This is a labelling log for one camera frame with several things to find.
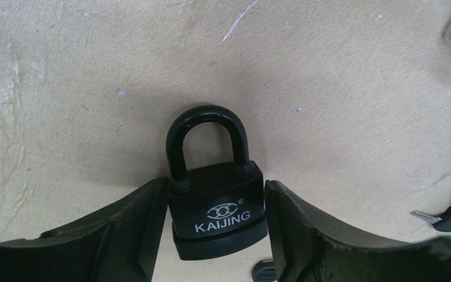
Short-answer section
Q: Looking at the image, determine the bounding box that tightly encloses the black Kaijing padlock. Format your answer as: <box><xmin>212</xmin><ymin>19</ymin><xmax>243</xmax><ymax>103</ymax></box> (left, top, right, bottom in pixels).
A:
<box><xmin>166</xmin><ymin>105</ymin><xmax>268</xmax><ymax>261</ymax></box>

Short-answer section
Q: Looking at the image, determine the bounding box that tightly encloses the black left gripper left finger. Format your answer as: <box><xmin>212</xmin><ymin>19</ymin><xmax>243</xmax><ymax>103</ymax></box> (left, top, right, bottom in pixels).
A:
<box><xmin>0</xmin><ymin>178</ymin><xmax>167</xmax><ymax>281</ymax></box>

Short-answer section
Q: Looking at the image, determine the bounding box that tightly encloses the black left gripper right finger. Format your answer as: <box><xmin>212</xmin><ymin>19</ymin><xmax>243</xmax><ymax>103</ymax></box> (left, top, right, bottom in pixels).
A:
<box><xmin>265</xmin><ymin>180</ymin><xmax>451</xmax><ymax>281</ymax></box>

